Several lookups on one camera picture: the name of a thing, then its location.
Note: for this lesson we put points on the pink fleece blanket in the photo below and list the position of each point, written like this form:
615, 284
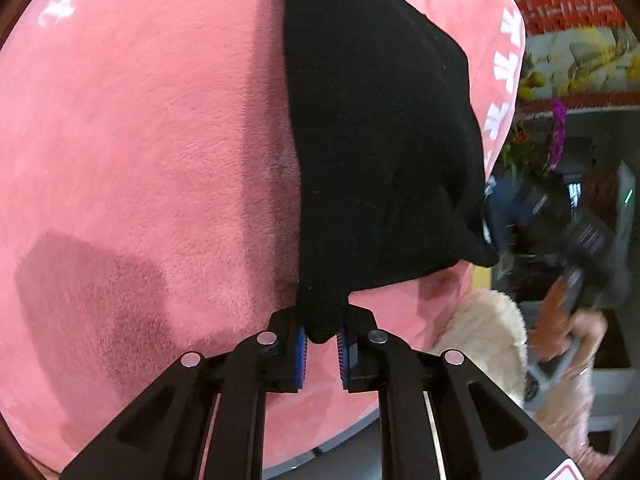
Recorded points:
149, 201

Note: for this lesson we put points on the person's right hand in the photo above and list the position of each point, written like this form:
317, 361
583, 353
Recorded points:
556, 329

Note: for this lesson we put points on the black garment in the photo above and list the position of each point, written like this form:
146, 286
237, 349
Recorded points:
392, 182

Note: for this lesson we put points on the purple orchid flowers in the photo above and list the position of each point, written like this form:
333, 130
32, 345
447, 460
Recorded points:
557, 136

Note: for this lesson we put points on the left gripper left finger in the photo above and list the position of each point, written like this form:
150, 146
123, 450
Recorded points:
203, 417

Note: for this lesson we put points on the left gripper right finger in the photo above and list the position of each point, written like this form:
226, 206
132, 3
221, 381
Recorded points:
441, 417

